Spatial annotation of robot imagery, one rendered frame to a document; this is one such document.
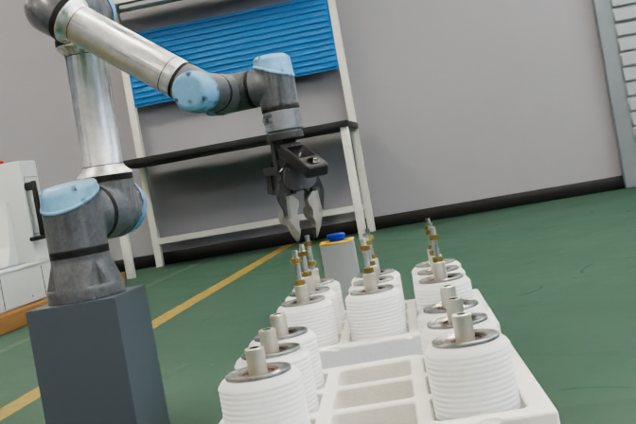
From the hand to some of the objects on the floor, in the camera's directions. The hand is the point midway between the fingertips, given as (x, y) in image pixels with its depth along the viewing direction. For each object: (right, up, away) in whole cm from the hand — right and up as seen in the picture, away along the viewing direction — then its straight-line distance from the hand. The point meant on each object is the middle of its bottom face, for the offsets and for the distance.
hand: (308, 233), depth 183 cm
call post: (+11, -34, +18) cm, 40 cm away
